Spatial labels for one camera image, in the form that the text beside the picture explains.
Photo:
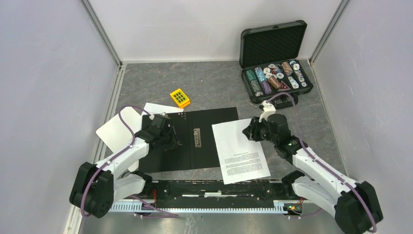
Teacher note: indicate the white blank card sheet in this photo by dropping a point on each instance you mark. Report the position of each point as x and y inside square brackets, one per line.
[115, 134]

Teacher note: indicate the yellow green toy block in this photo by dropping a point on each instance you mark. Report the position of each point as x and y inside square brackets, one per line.
[180, 98]

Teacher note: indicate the printed paper sheet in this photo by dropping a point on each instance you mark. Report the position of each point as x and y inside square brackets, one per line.
[240, 159]
[158, 109]

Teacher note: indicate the red folder with black inside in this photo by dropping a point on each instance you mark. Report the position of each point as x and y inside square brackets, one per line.
[186, 156]

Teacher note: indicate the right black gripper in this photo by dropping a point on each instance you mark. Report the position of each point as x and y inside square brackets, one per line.
[251, 131]

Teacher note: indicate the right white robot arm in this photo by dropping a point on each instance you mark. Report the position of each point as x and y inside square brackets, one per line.
[353, 205]

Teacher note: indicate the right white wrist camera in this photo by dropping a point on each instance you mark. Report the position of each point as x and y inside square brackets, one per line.
[267, 109]

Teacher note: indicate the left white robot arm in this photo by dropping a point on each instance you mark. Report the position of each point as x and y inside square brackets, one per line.
[98, 186]

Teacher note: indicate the metal folder clip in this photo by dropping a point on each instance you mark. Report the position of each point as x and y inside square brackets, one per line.
[197, 137]

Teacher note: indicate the black poker chip case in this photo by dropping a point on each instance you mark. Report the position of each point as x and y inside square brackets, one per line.
[270, 69]

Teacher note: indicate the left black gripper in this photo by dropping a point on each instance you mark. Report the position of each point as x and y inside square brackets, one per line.
[175, 141]

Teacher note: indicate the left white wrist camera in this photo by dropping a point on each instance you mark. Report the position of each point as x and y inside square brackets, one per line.
[153, 115]

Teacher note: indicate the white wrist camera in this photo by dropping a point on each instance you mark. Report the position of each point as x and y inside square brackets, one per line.
[267, 109]
[153, 115]

